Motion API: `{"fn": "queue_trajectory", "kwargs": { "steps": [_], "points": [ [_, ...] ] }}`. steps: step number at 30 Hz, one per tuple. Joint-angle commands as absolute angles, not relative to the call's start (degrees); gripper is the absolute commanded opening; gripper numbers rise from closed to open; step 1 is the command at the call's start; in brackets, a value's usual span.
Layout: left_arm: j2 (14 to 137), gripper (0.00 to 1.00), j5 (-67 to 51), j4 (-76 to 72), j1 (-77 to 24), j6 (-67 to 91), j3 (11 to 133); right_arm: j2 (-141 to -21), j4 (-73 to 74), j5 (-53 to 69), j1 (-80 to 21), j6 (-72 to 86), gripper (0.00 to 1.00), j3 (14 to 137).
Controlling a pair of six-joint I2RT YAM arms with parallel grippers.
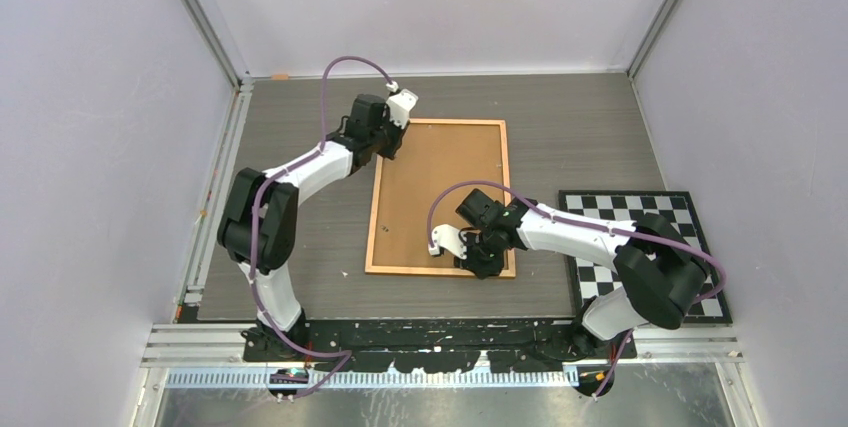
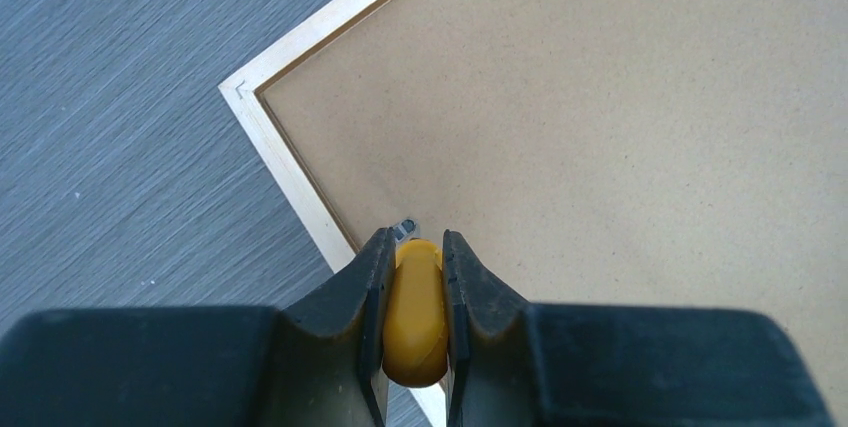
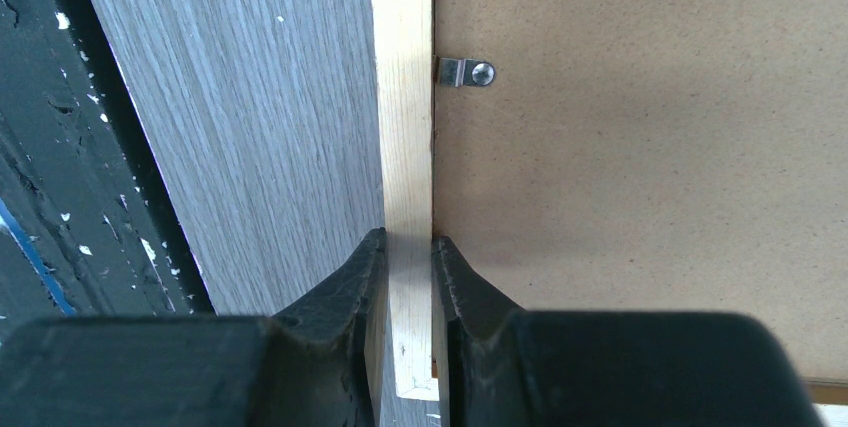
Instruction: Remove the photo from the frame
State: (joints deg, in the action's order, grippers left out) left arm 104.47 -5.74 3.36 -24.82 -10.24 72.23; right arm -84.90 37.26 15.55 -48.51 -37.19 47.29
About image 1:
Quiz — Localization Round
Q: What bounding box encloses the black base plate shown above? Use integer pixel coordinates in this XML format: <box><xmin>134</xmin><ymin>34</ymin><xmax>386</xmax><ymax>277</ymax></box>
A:
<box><xmin>242</xmin><ymin>317</ymin><xmax>639</xmax><ymax>374</ymax></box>

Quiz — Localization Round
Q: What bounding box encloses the black white checkerboard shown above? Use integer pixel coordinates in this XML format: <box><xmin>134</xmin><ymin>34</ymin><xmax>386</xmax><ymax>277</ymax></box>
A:
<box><xmin>557</xmin><ymin>190</ymin><xmax>709</xmax><ymax>306</ymax></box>

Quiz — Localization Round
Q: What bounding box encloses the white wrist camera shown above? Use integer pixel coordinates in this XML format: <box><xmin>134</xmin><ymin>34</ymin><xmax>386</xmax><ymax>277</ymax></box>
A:
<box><xmin>428</xmin><ymin>224</ymin><xmax>478</xmax><ymax>260</ymax></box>
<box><xmin>386</xmin><ymin>81</ymin><xmax>419</xmax><ymax>130</ymax></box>

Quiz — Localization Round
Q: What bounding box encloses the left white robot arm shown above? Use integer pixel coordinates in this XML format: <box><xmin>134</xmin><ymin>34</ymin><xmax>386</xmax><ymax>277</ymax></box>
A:
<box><xmin>217</xmin><ymin>89</ymin><xmax>418</xmax><ymax>361</ymax></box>

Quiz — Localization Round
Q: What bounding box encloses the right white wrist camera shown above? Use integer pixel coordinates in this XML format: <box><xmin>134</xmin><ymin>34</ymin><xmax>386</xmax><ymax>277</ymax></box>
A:
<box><xmin>428</xmin><ymin>224</ymin><xmax>478</xmax><ymax>260</ymax></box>

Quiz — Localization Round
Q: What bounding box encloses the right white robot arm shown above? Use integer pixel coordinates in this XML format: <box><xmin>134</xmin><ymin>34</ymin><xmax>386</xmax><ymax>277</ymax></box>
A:
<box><xmin>454</xmin><ymin>189</ymin><xmax>709</xmax><ymax>358</ymax></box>

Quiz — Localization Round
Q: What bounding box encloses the aluminium rail front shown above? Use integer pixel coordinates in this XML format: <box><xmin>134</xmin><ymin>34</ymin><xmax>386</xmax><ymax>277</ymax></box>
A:
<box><xmin>139</xmin><ymin>324</ymin><xmax>745</xmax><ymax>391</ymax></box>

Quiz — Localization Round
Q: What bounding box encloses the wooden picture frame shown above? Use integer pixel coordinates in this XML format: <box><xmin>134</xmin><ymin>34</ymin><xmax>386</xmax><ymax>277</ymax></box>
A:
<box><xmin>365</xmin><ymin>118</ymin><xmax>511</xmax><ymax>278</ymax></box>

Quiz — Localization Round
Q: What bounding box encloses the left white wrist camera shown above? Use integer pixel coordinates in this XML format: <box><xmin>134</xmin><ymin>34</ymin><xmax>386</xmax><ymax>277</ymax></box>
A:
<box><xmin>386</xmin><ymin>81</ymin><xmax>419</xmax><ymax>130</ymax></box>

